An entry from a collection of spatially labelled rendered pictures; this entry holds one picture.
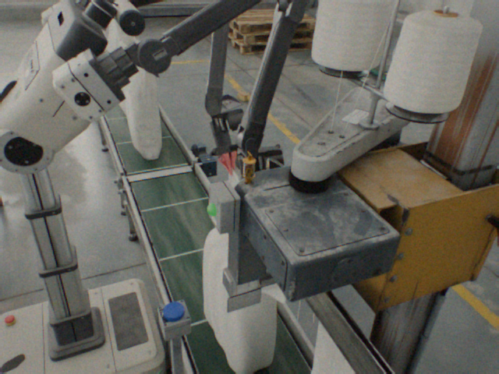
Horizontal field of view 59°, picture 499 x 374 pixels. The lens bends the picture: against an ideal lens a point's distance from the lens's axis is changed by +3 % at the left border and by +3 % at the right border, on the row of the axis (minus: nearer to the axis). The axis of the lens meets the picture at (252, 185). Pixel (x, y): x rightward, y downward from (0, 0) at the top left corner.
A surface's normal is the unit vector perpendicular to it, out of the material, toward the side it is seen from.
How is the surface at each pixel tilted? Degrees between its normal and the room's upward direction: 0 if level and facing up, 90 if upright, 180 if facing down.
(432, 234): 90
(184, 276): 0
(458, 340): 0
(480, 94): 90
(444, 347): 0
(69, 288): 90
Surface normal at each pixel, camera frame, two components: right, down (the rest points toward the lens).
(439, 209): 0.40, 0.52
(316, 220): 0.05, -0.84
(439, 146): -0.91, 0.18
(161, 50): 0.30, 0.36
